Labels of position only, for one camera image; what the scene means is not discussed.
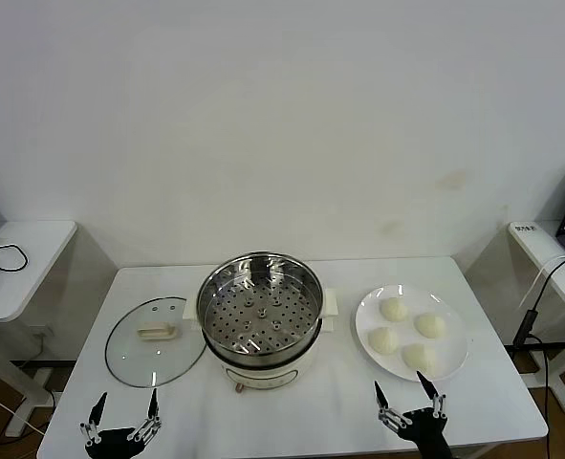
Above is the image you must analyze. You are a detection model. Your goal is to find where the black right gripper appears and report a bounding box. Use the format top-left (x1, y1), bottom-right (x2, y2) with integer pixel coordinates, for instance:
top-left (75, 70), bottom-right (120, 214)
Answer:
top-left (373, 369), bottom-right (453, 459)

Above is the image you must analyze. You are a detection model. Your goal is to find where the white electric cooking pot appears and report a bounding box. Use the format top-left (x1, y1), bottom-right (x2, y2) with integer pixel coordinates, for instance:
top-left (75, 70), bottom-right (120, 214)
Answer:
top-left (182, 285), bottom-right (339, 396)

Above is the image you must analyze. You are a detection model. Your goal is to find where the white steamed baozi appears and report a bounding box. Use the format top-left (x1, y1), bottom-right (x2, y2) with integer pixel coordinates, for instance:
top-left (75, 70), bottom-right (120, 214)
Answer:
top-left (379, 296), bottom-right (409, 324)
top-left (414, 312), bottom-right (448, 339)
top-left (401, 342), bottom-right (439, 377)
top-left (368, 326), bottom-right (400, 357)

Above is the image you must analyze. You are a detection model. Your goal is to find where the black cable with adapter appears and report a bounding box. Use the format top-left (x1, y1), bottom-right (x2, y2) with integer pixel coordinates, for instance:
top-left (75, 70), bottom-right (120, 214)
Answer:
top-left (515, 259), bottom-right (565, 398)

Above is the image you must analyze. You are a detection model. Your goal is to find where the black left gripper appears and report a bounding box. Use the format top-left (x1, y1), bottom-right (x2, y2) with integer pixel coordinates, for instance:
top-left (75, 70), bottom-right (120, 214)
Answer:
top-left (79, 386), bottom-right (163, 459)

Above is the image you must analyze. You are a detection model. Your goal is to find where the thin black cable loop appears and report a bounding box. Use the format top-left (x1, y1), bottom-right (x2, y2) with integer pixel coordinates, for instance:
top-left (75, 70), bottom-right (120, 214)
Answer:
top-left (0, 242), bottom-right (29, 273)

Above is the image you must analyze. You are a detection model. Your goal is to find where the white cable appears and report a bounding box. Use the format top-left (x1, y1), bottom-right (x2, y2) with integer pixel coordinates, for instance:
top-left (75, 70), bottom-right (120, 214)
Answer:
top-left (534, 252), bottom-right (565, 301)

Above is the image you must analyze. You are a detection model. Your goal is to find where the white side table with label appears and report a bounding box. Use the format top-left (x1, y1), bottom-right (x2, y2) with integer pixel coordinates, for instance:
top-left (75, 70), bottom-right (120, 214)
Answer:
top-left (508, 219), bottom-right (565, 415)

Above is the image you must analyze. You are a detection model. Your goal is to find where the black table foot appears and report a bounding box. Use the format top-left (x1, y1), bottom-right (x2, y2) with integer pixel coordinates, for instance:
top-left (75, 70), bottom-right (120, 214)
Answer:
top-left (11, 358), bottom-right (80, 370)
top-left (505, 339), bottom-right (565, 373)

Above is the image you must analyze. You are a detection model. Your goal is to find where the stainless steel steamer basket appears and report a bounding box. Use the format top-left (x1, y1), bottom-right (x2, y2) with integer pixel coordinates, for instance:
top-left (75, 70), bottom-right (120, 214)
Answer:
top-left (195, 251), bottom-right (325, 368)

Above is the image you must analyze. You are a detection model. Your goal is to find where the glass pot lid cream handle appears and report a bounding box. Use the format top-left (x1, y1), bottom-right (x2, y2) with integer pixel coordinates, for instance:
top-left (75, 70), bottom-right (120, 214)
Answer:
top-left (103, 295), bottom-right (207, 388)

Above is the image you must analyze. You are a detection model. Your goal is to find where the white round plate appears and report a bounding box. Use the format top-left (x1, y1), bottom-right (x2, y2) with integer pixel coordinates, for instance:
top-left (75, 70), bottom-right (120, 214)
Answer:
top-left (356, 284), bottom-right (469, 383)

